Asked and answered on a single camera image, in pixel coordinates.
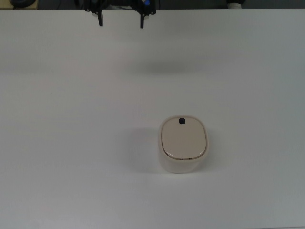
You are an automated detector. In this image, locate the brown board with dark wheel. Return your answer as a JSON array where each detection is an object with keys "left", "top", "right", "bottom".
[{"left": 8, "top": 0, "right": 39, "bottom": 10}]

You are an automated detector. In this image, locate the small beige lidded trash can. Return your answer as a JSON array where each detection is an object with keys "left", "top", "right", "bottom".
[{"left": 157, "top": 114, "right": 211, "bottom": 174}]

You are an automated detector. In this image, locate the white rounded fitting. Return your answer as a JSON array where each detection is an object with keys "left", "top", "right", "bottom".
[{"left": 226, "top": 0, "right": 246, "bottom": 9}]

